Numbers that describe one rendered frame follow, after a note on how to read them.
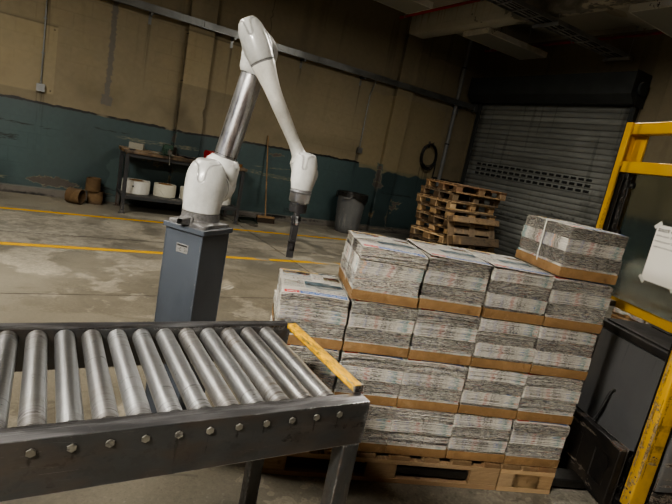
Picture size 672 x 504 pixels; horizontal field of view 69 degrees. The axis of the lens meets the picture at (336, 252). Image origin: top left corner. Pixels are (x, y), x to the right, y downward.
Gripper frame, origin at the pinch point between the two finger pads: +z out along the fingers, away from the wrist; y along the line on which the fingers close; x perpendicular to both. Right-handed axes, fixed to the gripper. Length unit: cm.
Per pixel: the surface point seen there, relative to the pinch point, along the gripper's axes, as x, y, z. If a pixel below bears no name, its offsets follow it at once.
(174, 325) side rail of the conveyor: 36, -62, 16
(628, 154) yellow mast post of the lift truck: -174, 36, -73
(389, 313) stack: -44, -18, 17
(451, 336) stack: -74, -18, 23
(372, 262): -31.8, -19.1, -3.9
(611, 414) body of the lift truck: -183, 3, 61
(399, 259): -42.3, -19.9, -7.1
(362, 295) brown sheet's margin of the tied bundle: -30.5, -19.5, 10.2
